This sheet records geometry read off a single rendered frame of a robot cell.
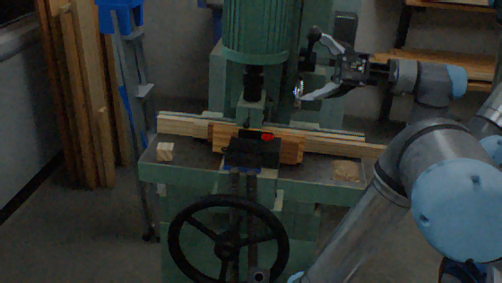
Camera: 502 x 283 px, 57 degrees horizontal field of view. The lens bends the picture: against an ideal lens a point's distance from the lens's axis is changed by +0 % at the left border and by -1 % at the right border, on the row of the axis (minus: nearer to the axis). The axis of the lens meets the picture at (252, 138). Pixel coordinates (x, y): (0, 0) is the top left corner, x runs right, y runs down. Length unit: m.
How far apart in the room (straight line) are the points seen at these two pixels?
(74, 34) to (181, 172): 1.38
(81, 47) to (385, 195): 1.97
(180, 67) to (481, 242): 3.38
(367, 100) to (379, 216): 3.06
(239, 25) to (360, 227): 0.59
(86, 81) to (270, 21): 1.55
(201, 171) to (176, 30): 2.60
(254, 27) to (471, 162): 0.69
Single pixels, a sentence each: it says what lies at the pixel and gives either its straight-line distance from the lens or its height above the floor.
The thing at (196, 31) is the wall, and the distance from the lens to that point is 3.71.
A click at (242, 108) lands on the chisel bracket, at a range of 1.25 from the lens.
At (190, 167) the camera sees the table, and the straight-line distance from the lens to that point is 1.24.
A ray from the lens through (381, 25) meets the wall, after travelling 3.62.
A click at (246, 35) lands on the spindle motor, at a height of 1.24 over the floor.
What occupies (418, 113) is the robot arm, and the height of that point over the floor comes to 1.14.
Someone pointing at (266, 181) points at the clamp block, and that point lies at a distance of 1.10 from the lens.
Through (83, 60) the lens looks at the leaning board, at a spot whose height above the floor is 0.75.
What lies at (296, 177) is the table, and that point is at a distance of 1.22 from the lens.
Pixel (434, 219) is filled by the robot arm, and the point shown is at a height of 1.23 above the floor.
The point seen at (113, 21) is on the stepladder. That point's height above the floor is 1.07.
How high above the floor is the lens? 1.55
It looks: 28 degrees down
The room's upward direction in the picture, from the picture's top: 4 degrees clockwise
